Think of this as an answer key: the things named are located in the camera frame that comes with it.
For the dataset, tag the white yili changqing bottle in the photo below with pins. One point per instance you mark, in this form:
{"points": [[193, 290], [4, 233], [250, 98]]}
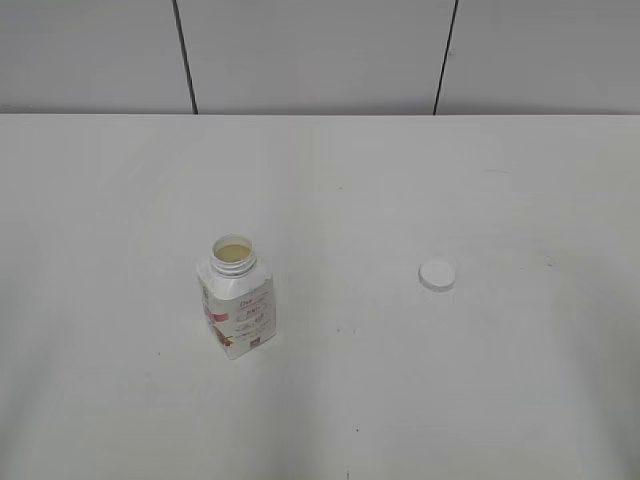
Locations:
{"points": [[237, 295]]}

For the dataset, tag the white round bottle cap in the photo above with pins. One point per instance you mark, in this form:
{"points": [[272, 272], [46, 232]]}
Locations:
{"points": [[437, 275]]}

